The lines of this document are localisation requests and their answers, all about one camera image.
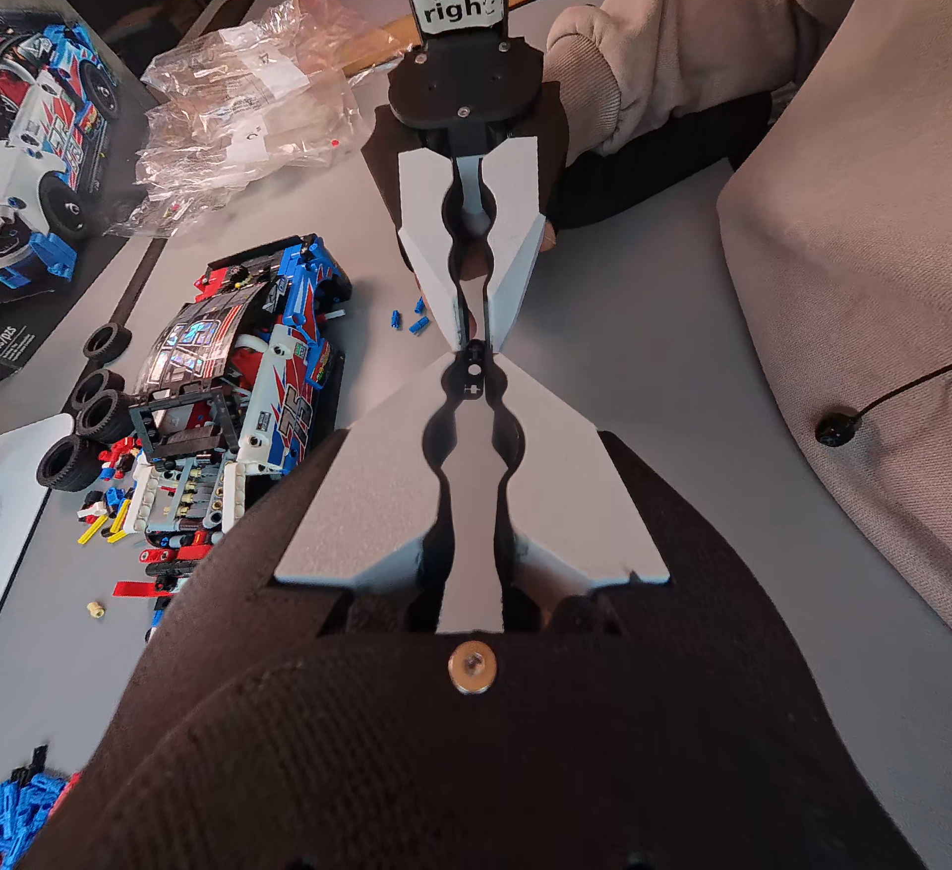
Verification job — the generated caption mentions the pile of blue pins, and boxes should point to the pile of blue pins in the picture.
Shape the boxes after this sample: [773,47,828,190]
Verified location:
[0,744,80,858]

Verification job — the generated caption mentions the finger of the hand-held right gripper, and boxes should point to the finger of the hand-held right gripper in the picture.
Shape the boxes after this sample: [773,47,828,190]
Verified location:
[398,150,467,354]
[478,135,549,350]

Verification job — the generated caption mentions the black thin frame piece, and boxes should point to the black thin frame piece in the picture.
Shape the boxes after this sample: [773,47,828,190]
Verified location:
[459,338,492,400]

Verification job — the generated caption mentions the black rubber tyre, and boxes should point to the black rubber tyre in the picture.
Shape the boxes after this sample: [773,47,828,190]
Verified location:
[82,322,134,366]
[76,388,136,444]
[35,434,103,494]
[70,367,125,415]

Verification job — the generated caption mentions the clear plastic bag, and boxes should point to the clear plastic bag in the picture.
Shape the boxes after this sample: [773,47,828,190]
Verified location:
[112,0,408,240]

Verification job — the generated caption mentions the pile of small mixed parts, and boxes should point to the pile of small mixed parts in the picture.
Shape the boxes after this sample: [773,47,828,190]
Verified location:
[76,438,162,545]

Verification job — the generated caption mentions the grey desk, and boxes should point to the grey desk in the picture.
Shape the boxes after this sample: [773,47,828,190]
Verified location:
[0,0,952,870]

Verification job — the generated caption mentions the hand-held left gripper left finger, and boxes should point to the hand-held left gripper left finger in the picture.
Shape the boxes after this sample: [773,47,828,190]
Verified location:
[274,351,467,596]

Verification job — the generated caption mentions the toy race car model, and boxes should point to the toy race car model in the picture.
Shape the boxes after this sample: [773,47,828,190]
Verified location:
[112,236,355,644]

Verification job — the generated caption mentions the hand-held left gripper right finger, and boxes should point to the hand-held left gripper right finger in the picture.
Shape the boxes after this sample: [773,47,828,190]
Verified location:
[482,351,672,594]

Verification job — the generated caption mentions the black product box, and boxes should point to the black product box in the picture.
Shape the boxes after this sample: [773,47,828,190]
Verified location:
[0,10,162,383]

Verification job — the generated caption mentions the white monitor stand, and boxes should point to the white monitor stand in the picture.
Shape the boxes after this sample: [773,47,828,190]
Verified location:
[0,412,75,597]

